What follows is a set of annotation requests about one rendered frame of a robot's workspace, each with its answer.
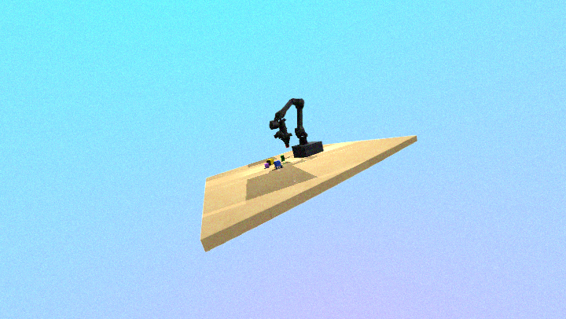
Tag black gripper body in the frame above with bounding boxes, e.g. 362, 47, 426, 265
278, 126, 292, 139

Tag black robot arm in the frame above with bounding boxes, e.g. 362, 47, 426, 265
269, 98, 309, 145

